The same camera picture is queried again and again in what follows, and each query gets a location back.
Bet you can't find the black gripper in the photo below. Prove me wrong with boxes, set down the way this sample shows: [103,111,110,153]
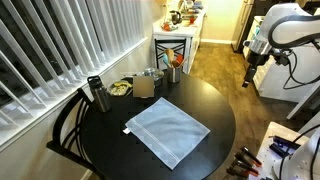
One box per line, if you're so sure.
[242,51,268,89]

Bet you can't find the light blue towel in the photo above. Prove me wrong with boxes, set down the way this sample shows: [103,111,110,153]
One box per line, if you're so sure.
[124,96,211,171]

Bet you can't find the teal oven towel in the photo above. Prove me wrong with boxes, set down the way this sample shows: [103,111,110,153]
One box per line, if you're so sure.
[254,25,262,41]

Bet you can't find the white kitchen island cabinet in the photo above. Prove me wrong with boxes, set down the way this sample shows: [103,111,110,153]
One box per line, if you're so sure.
[253,43,320,104]

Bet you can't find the black oven stove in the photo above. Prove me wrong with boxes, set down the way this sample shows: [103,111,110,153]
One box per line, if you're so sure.
[243,15,268,59]

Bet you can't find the beige fridge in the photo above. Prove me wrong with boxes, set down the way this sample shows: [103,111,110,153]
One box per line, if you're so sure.
[232,0,256,54]

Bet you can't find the black bar clamp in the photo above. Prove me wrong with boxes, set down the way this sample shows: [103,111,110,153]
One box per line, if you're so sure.
[268,134,301,150]
[268,143,292,159]

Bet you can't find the red spatula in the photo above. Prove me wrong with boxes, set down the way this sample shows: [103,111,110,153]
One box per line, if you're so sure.
[175,54,185,68]

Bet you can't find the white sideboard counter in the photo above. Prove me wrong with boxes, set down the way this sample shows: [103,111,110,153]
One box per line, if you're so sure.
[152,9,208,75]

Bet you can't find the steel utensil holder cup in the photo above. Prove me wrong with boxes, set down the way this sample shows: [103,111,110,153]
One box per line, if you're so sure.
[166,65,182,84]

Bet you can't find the light wooden base board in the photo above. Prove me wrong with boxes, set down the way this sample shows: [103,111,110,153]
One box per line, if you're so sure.
[248,121,311,180]

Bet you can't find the wooden spoon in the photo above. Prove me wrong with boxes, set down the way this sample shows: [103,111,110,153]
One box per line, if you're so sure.
[165,48,176,68]

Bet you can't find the teal spatula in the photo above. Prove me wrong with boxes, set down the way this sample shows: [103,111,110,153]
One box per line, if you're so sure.
[162,53,172,69]

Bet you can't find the black metal chair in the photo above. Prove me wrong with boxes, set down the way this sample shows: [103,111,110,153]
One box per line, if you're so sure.
[154,38,188,71]
[45,87,108,180]

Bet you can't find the steel pot with lid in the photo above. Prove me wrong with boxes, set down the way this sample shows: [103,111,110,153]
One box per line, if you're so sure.
[123,67,165,88]

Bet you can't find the red bowl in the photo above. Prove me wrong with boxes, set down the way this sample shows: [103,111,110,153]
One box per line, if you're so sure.
[161,20,179,33]

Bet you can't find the black kettle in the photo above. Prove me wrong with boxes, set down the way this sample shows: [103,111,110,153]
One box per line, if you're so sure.
[169,9,183,25]

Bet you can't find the glass bowl with bananas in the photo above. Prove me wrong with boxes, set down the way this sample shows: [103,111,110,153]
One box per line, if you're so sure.
[108,80,133,97]

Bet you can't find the steel bottle black lid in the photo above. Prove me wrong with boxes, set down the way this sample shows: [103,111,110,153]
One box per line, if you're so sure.
[87,75,113,113]

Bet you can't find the white vertical window blinds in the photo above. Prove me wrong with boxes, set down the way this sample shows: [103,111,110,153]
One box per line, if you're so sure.
[0,0,148,134]

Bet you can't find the black clamp orange handle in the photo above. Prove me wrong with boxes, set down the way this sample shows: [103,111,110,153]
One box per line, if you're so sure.
[232,159,260,176]
[234,152,255,166]
[226,167,250,179]
[240,146,263,168]

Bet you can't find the black base cable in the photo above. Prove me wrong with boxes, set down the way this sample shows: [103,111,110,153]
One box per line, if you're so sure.
[279,123,320,180]

